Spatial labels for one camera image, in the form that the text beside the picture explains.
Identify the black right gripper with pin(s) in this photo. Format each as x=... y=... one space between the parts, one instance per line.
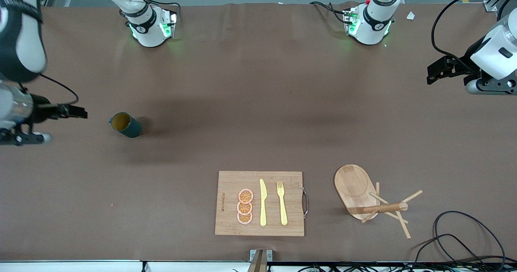
x=43 y=109

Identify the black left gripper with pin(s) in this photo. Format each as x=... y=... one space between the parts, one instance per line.
x=464 y=63

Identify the teal cup yellow inside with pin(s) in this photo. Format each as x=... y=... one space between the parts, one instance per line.
x=131 y=128

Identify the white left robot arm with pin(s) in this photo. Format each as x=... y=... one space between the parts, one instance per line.
x=373 y=25

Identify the wooden cup rack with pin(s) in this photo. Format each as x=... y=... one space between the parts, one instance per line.
x=353 y=187

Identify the white paper scrap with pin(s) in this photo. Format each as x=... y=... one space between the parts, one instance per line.
x=410 y=16

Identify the white table edge ledge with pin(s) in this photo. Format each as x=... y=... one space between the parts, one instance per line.
x=80 y=266

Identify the orange slice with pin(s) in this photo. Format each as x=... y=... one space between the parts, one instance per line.
x=244 y=208
x=245 y=195

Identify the yellow plastic knife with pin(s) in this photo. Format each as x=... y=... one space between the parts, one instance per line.
x=263 y=207

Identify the yellow plastic fork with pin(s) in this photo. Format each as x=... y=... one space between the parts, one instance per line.
x=283 y=215

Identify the aluminium camera mount post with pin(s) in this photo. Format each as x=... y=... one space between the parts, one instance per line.
x=260 y=264

